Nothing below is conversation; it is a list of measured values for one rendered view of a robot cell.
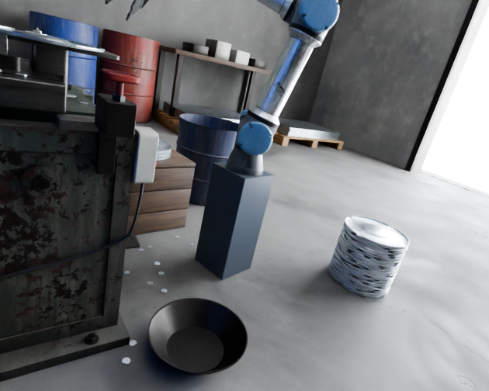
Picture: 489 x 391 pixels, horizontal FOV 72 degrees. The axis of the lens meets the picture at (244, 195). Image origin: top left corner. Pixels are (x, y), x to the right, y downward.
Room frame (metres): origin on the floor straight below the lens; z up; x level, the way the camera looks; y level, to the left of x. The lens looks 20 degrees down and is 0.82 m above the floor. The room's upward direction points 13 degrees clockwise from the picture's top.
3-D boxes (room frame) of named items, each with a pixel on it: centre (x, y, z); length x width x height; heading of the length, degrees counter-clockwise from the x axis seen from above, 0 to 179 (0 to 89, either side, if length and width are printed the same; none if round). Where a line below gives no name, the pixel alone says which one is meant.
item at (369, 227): (1.46, -0.63, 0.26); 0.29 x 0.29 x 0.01
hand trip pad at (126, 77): (0.71, 0.30, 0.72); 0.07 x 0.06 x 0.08; 129
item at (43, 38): (0.90, 0.59, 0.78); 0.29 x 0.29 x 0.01
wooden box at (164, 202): (1.56, 0.54, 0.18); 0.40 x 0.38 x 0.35; 135
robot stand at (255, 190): (1.31, 0.03, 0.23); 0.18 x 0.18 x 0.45; 51
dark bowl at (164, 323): (0.81, 0.04, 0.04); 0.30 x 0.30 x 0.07
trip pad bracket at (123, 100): (0.72, 0.31, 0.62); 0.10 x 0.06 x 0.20; 39
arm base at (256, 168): (1.31, 0.03, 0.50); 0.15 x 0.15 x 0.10
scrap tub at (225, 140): (2.07, 0.28, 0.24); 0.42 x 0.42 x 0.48
